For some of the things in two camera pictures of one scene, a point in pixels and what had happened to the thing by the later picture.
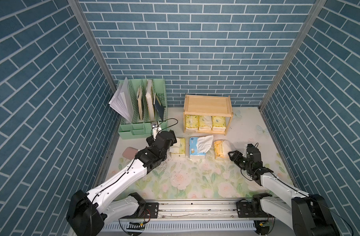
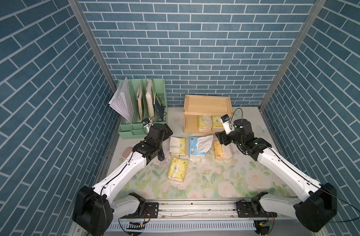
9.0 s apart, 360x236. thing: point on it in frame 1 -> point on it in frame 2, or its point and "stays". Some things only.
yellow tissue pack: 191,123 -> 177,169
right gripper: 235,156 -> 222,136
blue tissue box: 199,146 stays
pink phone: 130,153 stays
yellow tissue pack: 205,123 stays
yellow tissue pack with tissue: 178,149 stays
